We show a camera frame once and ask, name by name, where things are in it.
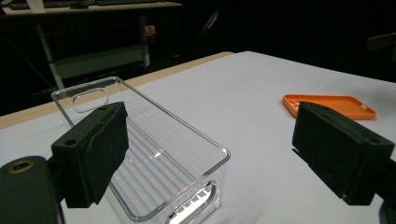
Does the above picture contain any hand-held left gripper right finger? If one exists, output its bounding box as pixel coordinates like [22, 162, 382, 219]
[291, 101, 396, 206]

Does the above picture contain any white-framed wooden desk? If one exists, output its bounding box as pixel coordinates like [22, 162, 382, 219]
[0, 0, 183, 91]

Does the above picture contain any orange phone case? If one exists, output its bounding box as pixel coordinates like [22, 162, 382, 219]
[282, 93, 377, 121]

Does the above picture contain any clear plastic storage bin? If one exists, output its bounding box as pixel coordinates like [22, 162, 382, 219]
[50, 76, 232, 224]

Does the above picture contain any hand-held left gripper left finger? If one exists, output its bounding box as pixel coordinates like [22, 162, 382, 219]
[50, 101, 130, 209]

